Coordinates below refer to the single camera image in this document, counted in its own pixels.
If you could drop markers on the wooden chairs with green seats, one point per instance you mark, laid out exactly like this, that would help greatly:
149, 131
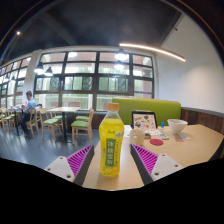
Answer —
81, 124

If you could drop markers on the white paper sheet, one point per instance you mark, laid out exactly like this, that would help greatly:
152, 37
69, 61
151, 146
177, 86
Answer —
128, 130

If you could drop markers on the person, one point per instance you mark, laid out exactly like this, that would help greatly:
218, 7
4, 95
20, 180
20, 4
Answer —
30, 105

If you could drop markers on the flat round red coaster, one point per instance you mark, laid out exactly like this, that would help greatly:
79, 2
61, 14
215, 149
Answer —
156, 142

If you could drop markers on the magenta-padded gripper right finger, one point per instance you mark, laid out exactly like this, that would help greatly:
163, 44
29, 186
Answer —
146, 160

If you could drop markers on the white ceramic bowl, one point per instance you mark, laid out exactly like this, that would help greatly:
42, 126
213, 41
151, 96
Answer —
177, 126

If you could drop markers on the green upholstered bench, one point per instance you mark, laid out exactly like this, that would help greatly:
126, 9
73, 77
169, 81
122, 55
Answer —
150, 105

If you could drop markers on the dark-framed window wall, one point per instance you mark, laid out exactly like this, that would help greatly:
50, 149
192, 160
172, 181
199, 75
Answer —
80, 83

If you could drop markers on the white ceramic mug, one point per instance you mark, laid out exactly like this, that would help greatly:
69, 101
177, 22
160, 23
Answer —
137, 137

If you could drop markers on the wooden dining table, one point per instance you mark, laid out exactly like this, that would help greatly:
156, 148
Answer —
63, 109

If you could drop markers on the dark-framed picture stand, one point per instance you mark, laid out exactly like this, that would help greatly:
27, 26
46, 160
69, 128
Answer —
144, 120

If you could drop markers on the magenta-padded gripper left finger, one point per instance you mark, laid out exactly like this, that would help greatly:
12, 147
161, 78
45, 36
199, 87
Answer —
80, 160

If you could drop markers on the small white packet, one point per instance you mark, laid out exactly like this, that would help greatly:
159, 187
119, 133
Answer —
184, 136

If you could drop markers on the curved ceiling light strip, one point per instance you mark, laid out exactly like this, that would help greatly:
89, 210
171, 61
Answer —
150, 49

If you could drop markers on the hanging pendant lamps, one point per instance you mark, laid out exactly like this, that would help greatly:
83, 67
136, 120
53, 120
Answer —
121, 55

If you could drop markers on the yellow drink bottle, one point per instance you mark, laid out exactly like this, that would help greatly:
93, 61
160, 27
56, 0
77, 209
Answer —
111, 146

